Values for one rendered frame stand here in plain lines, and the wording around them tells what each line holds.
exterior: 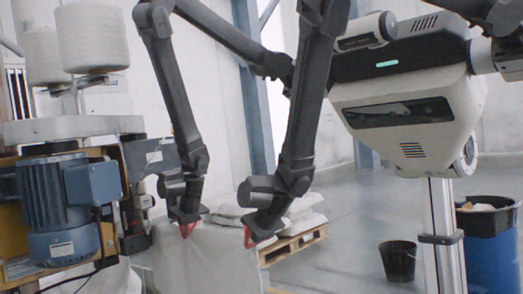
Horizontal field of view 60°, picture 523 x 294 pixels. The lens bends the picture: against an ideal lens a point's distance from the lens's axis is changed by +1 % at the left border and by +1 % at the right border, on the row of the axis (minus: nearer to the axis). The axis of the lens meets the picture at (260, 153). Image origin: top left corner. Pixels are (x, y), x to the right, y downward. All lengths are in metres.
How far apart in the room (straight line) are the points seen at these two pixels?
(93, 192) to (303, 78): 0.51
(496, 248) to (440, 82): 2.09
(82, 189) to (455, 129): 0.90
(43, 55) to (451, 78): 1.07
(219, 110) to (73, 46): 5.88
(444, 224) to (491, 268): 1.75
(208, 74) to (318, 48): 6.18
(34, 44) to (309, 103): 0.85
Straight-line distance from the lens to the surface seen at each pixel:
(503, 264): 3.20
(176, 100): 1.14
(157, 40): 1.09
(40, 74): 1.39
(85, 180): 1.02
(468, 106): 1.20
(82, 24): 1.16
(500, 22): 0.99
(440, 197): 1.43
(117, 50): 1.16
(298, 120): 0.85
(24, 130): 1.06
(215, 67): 7.06
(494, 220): 3.08
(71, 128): 1.06
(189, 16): 1.14
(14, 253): 1.26
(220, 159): 6.92
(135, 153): 1.38
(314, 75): 0.81
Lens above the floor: 1.35
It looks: 4 degrees down
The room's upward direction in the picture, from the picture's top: 7 degrees counter-clockwise
